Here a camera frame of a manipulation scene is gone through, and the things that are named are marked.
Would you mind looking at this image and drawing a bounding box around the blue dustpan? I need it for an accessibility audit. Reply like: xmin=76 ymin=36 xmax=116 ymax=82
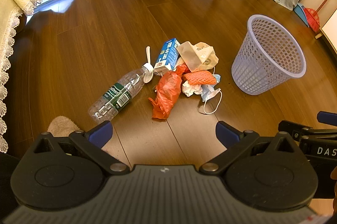
xmin=293 ymin=3 xmax=310 ymax=28

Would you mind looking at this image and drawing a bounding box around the cream lace cloth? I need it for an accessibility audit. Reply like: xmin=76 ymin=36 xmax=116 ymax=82
xmin=0 ymin=0 xmax=43 ymax=153

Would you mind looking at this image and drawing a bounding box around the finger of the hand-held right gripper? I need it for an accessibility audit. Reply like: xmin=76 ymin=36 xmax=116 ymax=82
xmin=317 ymin=111 xmax=337 ymax=124
xmin=278 ymin=120 xmax=337 ymax=141

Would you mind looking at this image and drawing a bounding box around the white tissue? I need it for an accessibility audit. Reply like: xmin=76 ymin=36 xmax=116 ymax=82
xmin=182 ymin=81 xmax=203 ymax=98

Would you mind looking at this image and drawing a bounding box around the blue face mask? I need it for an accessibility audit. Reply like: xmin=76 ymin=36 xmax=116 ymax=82
xmin=197 ymin=73 xmax=223 ymax=115

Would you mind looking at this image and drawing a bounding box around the white framed panel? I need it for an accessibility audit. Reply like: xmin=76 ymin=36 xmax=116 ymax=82
xmin=314 ymin=11 xmax=337 ymax=54

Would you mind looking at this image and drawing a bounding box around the blue and white carton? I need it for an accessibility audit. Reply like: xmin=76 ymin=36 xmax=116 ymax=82
xmin=153 ymin=38 xmax=182 ymax=76

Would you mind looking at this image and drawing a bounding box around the white toothbrush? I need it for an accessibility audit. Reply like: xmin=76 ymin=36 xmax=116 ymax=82
xmin=146 ymin=46 xmax=155 ymax=83

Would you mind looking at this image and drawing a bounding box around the lavender plastic waste basket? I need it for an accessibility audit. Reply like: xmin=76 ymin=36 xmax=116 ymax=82
xmin=231 ymin=14 xmax=307 ymax=95

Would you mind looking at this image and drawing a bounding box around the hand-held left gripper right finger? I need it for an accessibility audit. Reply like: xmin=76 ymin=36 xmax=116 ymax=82
xmin=199 ymin=121 xmax=299 ymax=176

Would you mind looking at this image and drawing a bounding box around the red broom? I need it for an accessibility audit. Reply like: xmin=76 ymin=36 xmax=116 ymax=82
xmin=303 ymin=0 xmax=337 ymax=32

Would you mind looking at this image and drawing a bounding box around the orange plastic bag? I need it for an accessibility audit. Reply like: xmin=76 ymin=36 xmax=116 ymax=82
xmin=148 ymin=64 xmax=190 ymax=120

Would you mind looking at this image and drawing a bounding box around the beige plastic packet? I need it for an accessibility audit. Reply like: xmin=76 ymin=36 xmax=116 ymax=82
xmin=176 ymin=41 xmax=219 ymax=73

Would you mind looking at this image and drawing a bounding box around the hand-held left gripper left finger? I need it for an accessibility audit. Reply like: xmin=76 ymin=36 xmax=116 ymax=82
xmin=33 ymin=120 xmax=130 ymax=176

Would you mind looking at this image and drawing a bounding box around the clear plastic water bottle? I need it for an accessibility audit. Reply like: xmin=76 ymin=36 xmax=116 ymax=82
xmin=88 ymin=63 xmax=154 ymax=123

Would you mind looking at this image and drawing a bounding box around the orange foam fruit net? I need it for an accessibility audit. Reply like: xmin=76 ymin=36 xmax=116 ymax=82
xmin=183 ymin=70 xmax=217 ymax=86

